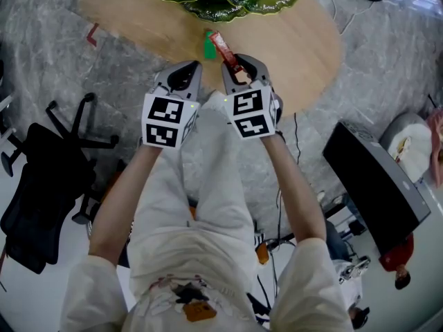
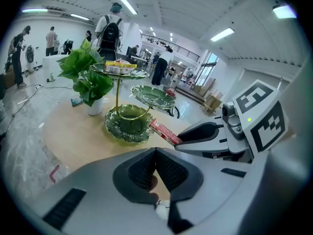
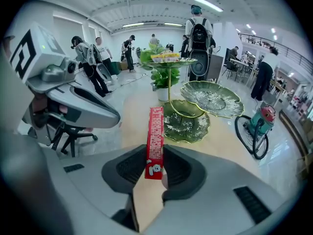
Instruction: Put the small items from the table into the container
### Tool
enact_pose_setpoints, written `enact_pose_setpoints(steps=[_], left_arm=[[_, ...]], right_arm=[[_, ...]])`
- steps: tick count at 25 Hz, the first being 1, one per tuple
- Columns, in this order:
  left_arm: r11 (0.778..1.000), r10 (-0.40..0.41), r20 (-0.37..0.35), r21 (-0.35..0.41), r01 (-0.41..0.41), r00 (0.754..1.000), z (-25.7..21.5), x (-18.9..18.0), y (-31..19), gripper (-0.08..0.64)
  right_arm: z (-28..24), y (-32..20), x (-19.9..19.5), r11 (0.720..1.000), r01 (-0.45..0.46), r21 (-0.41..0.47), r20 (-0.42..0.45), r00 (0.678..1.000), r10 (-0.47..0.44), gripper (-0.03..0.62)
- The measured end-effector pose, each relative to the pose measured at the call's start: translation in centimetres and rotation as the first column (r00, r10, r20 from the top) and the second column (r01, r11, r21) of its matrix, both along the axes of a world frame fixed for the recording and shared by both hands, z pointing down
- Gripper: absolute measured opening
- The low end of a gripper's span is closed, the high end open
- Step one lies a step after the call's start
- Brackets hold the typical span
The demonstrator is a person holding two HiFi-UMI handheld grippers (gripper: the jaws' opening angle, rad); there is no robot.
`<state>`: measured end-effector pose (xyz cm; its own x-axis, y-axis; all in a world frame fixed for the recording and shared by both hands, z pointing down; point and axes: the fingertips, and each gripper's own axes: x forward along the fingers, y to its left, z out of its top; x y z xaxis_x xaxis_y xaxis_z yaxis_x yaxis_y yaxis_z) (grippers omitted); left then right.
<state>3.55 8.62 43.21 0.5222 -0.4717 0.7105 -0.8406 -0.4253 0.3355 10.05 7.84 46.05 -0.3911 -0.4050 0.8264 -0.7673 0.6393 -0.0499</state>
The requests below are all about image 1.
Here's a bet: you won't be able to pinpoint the person's left forearm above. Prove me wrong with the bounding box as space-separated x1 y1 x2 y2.
88 145 163 266

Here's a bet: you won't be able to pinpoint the grey round seat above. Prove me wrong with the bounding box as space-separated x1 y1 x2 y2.
379 111 435 185

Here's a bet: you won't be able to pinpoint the white cable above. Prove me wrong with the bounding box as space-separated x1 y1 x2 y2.
321 0 373 36

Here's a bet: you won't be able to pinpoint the small green bottle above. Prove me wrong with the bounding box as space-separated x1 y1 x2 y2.
203 29 218 60

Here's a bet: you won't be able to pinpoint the person's white right shoe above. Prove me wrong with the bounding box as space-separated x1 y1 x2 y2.
202 90 228 112

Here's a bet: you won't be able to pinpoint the person's light grey trousers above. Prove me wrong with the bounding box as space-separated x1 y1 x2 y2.
126 91 257 234

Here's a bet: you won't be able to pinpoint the person's right forearm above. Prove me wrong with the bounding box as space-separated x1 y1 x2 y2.
261 133 328 245

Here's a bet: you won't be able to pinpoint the green leaf-shaped plate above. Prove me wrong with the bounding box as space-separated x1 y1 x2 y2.
139 0 304 23

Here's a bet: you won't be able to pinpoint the white printed cushion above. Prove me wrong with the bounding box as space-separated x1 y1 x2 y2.
387 122 433 183

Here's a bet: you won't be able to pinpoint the black office chair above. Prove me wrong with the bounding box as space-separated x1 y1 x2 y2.
0 91 120 275

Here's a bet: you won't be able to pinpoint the pink plush toy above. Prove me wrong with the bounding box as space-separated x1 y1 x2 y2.
424 107 443 190

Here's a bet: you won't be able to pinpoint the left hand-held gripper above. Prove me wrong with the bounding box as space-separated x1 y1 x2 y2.
140 59 204 151

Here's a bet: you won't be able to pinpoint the red snack bar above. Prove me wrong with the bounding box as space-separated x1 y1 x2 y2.
208 31 245 74

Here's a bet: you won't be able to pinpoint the orange stool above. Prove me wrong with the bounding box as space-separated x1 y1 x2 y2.
188 205 271 266

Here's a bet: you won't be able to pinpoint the person's cream shirt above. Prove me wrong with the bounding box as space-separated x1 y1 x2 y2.
60 226 354 332

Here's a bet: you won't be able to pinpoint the black cable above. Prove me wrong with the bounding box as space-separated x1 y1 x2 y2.
293 112 302 165
245 185 298 324

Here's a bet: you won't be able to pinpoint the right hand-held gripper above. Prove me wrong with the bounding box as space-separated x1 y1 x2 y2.
220 53 284 141

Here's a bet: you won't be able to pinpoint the large black monitor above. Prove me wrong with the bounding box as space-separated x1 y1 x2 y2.
322 121 433 255

